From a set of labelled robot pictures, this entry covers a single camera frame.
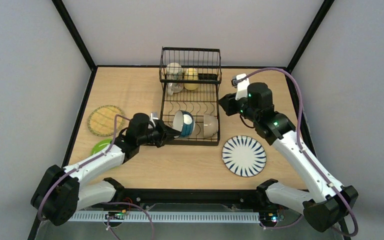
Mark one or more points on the yellow cup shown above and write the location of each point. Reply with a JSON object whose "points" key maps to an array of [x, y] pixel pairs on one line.
{"points": [[191, 74]]}

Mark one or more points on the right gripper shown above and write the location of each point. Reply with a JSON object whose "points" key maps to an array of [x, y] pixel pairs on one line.
{"points": [[228, 104]]}

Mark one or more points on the small blue rimmed bowl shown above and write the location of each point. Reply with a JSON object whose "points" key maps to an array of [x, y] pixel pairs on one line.
{"points": [[183, 122]]}

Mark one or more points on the black wire dish rack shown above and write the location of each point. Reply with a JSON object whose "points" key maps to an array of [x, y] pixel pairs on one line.
{"points": [[203, 100]]}

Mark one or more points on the white slotted cable duct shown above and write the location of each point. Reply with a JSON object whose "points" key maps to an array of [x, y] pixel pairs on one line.
{"points": [[166, 217]]}

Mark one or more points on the white ceramic bowl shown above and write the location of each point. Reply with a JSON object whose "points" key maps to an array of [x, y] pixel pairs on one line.
{"points": [[210, 126]]}

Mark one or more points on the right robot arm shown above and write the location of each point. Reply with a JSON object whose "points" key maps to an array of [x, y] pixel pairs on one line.
{"points": [[327, 200]]}

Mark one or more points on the beige patterned mug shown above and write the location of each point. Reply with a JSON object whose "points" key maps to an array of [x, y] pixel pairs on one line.
{"points": [[174, 72]]}

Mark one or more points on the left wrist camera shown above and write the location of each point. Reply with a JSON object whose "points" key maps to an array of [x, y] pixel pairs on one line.
{"points": [[153, 117]]}

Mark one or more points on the woven bamboo coaster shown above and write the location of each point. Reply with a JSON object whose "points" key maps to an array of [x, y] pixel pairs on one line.
{"points": [[100, 122]]}

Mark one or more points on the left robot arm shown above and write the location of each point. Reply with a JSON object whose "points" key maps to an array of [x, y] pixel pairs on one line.
{"points": [[77, 175]]}

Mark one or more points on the green plate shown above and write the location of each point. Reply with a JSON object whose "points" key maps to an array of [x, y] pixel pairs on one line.
{"points": [[100, 146]]}

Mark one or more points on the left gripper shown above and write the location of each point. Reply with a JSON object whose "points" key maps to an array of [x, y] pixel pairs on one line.
{"points": [[160, 134]]}

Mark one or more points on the blue striped white plate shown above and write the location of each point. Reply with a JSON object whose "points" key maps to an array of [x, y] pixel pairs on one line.
{"points": [[244, 156]]}

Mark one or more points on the black frame front rail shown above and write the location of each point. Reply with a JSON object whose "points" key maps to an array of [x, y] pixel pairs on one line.
{"points": [[192, 197]]}

